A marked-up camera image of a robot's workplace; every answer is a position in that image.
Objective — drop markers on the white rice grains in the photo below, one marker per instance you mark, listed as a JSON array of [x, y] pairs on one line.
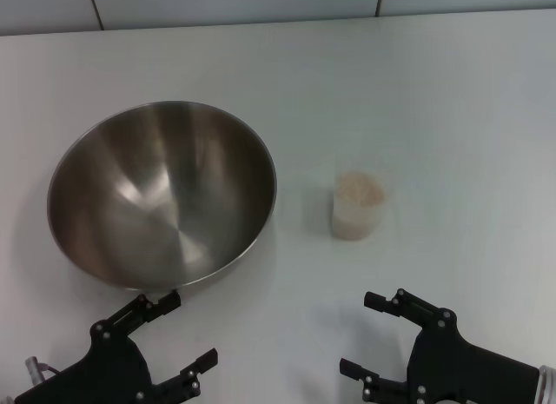
[[360, 189]]

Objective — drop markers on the stainless steel mixing bowl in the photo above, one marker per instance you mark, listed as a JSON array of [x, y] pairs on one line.
[[165, 204]]

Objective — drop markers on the clear plastic cup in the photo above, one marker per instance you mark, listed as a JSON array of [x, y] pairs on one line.
[[354, 223]]

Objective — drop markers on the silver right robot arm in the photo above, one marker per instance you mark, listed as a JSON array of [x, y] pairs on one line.
[[548, 382]]

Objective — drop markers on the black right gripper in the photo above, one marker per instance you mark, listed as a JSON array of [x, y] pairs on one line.
[[456, 369]]

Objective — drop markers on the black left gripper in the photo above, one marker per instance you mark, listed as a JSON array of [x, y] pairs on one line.
[[104, 369]]

